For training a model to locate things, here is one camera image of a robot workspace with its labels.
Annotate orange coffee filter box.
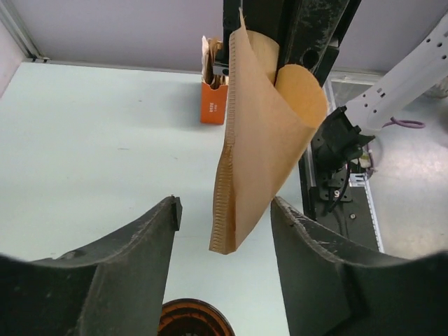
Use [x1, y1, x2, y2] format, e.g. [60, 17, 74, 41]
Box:
[199, 34, 232, 125]

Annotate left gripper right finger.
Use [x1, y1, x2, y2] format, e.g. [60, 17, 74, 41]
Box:
[270, 197, 447, 335]

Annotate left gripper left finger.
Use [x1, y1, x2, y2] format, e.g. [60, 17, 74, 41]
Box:
[1, 196, 182, 335]

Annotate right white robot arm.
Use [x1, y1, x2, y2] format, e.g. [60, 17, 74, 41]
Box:
[213, 1, 447, 229]

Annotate amber plastic coffee dripper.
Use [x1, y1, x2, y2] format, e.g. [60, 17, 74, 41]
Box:
[157, 298, 235, 336]

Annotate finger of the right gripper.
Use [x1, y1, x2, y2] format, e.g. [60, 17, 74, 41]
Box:
[213, 0, 243, 76]
[277, 0, 361, 83]

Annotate brown paper coffee filter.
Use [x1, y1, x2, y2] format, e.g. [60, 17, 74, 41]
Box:
[209, 25, 328, 255]

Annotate aluminium frame rail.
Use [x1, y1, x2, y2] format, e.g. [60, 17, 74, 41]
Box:
[1, 0, 50, 63]

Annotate black mounting base plate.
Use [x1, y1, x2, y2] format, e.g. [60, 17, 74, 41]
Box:
[297, 80, 386, 253]

